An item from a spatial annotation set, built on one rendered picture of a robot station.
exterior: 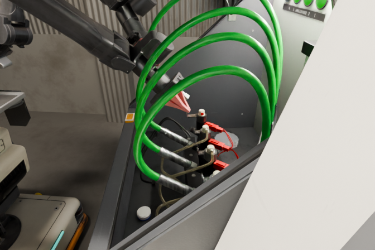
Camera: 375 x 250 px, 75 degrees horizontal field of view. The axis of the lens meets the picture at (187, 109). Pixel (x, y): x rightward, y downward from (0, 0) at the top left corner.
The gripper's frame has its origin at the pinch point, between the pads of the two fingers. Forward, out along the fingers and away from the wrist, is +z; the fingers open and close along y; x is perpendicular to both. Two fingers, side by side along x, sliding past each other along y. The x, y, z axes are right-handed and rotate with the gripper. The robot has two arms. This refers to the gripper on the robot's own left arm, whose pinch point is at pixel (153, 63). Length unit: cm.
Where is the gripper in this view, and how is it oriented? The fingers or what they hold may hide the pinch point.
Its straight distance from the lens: 74.1
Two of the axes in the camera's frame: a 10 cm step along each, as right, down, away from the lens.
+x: -6.4, 4.8, 6.0
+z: 4.9, 8.5, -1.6
